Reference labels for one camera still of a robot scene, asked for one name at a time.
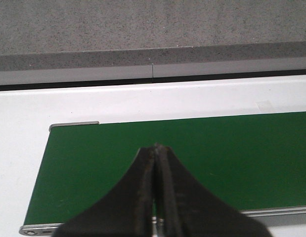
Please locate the green conveyor belt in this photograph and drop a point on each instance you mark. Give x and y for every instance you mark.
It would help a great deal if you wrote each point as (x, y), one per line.
(167, 160)

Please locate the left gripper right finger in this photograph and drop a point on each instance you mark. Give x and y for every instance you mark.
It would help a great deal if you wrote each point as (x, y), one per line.
(190, 210)

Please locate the grey stone counter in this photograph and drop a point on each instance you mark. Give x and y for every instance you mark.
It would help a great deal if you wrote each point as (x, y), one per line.
(60, 34)

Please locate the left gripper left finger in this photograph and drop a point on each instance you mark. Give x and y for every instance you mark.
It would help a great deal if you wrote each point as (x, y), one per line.
(125, 211)

